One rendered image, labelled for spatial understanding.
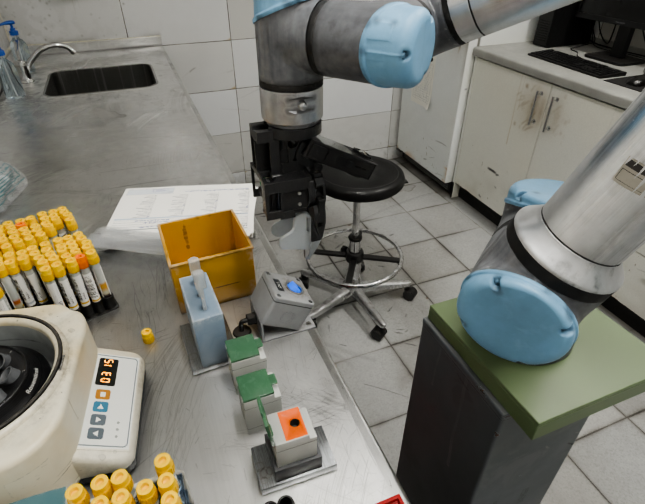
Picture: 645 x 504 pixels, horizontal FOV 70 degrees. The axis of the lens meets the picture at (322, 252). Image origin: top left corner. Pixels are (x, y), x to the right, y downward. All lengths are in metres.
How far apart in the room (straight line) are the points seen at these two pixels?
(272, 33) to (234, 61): 2.30
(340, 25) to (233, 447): 0.49
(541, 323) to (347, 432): 0.28
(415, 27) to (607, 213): 0.23
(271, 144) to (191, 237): 0.35
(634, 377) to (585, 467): 1.07
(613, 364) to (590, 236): 0.33
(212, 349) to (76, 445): 0.20
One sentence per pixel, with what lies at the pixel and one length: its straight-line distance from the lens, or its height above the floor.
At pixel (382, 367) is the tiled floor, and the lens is 1.85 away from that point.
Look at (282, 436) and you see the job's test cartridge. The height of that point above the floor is 0.95.
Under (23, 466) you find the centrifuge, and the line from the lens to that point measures 0.56.
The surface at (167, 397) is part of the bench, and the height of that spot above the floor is 0.88.
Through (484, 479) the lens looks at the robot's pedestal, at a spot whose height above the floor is 0.71.
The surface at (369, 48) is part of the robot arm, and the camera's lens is 0.47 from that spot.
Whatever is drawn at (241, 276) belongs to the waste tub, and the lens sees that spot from 0.78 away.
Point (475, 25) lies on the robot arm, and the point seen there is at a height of 1.31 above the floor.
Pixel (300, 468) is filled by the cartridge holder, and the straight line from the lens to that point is 0.57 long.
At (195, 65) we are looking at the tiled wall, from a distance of 2.80.
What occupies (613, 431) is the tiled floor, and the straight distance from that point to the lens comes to 1.94.
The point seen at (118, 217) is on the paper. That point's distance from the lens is 1.07.
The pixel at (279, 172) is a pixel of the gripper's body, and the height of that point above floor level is 1.14.
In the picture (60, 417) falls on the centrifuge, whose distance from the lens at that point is 0.57.
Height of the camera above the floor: 1.40
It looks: 36 degrees down
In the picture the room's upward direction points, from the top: straight up
